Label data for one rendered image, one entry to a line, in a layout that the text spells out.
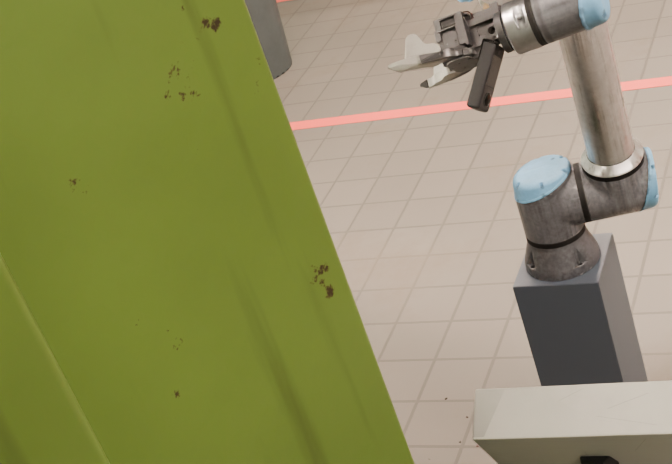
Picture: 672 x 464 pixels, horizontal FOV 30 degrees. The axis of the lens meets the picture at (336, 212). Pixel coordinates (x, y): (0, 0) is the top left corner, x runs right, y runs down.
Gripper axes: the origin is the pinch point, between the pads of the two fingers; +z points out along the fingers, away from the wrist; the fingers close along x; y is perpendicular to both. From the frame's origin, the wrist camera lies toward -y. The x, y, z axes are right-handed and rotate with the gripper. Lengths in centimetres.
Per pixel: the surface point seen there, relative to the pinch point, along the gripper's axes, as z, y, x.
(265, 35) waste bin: 183, 170, -345
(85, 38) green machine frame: 1, -17, 95
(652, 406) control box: -30, -64, 18
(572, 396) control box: -19, -60, 17
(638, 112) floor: 7, 57, -296
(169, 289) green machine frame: 7, -41, 78
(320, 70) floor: 164, 148, -362
